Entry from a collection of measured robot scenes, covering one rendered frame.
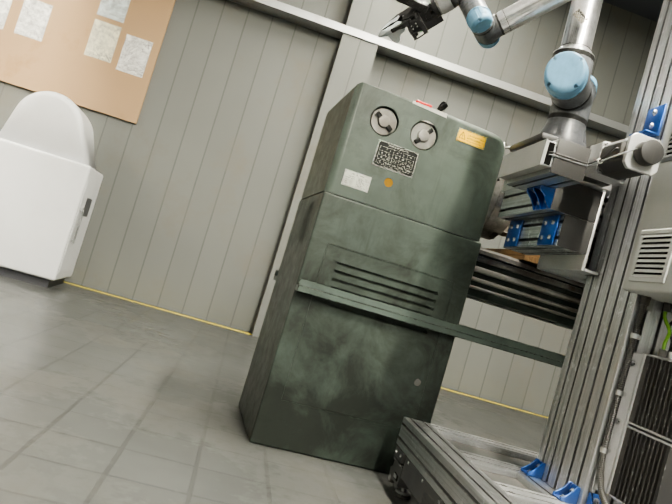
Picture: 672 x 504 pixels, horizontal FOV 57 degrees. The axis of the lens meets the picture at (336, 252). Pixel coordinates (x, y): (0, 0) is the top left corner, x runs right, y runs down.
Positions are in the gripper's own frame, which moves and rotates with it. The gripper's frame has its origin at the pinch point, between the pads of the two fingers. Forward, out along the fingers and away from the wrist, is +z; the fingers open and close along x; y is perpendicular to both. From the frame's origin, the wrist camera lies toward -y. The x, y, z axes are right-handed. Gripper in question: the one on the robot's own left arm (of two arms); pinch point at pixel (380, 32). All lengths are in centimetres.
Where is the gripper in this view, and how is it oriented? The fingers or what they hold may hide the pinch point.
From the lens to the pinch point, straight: 222.1
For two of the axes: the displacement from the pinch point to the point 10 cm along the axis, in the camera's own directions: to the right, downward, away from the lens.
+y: 5.4, 6.0, 5.9
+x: -0.4, -6.9, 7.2
